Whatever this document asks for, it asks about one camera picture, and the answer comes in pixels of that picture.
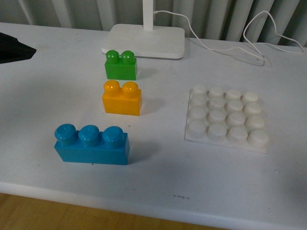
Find blue three-stud block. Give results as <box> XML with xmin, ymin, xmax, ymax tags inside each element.
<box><xmin>54</xmin><ymin>124</ymin><xmax>130</xmax><ymax>165</ymax></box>

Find yellow two-stud block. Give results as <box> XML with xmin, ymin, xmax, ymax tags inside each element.
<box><xmin>102</xmin><ymin>80</ymin><xmax>142</xmax><ymax>116</ymax></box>

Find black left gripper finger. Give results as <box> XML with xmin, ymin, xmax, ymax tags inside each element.
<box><xmin>0</xmin><ymin>33</ymin><xmax>36</xmax><ymax>64</ymax></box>

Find white studded base plate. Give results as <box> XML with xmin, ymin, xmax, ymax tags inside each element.
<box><xmin>184</xmin><ymin>84</ymin><xmax>269</xmax><ymax>153</ymax></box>

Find white lamp cable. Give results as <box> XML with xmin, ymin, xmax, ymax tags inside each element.
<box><xmin>153</xmin><ymin>10</ymin><xmax>304</xmax><ymax>67</ymax></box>

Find green two-stud block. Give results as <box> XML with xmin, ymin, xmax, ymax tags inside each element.
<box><xmin>105</xmin><ymin>50</ymin><xmax>137</xmax><ymax>81</ymax></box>

